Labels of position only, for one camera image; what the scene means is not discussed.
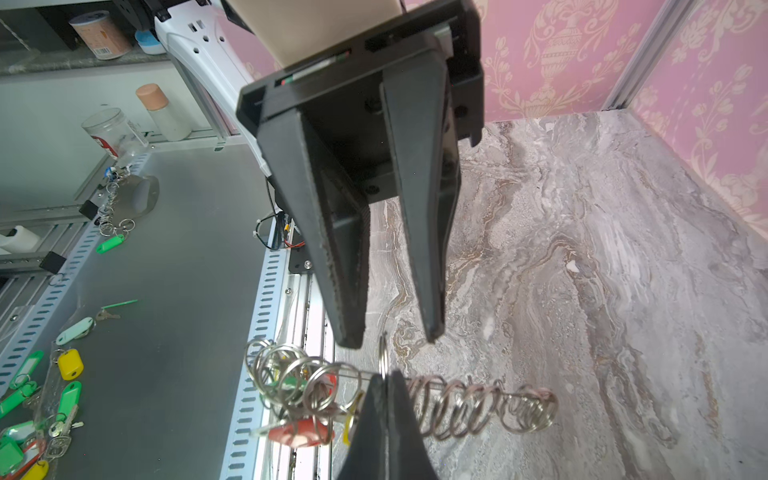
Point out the spare bright green key tag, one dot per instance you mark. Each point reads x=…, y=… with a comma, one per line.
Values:
x=69, y=398

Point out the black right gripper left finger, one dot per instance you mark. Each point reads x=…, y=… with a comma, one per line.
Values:
x=366, y=458

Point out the spare metal key organizer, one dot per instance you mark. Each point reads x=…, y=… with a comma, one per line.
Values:
x=115, y=199

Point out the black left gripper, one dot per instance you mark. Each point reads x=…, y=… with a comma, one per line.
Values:
x=342, y=119

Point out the aluminium corner frame post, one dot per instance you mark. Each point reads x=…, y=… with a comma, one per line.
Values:
x=662, y=31

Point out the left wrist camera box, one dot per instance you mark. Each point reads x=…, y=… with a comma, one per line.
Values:
x=293, y=30

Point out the aluminium front rail base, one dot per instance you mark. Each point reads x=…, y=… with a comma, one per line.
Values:
x=289, y=334

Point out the clear glass jar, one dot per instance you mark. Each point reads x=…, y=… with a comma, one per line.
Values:
x=115, y=133

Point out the white bottle brown cap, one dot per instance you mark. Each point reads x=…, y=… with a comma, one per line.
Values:
x=171, y=124

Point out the spare yellow key tag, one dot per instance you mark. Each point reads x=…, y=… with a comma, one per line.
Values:
x=70, y=364

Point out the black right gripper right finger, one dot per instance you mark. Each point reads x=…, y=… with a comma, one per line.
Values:
x=408, y=457

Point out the spare mint key tag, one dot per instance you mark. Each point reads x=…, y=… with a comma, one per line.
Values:
x=75, y=331

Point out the red key tag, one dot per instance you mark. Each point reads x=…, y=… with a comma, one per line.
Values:
x=303, y=433

